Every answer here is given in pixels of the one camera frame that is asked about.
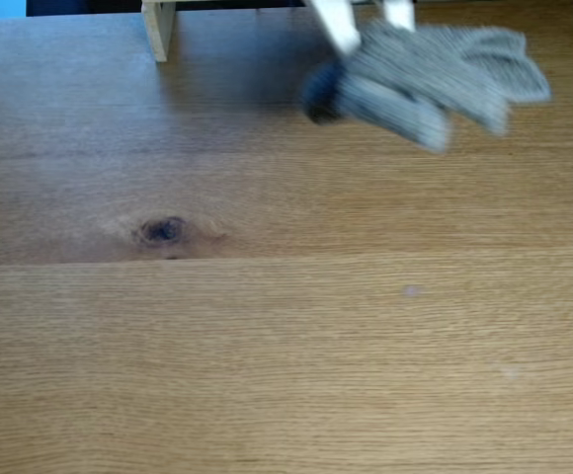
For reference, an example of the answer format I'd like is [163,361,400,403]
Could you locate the grey terry cleaning cloth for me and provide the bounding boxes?
[299,19,554,155]

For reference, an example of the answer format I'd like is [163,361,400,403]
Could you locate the dark background object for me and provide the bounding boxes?
[26,0,144,19]

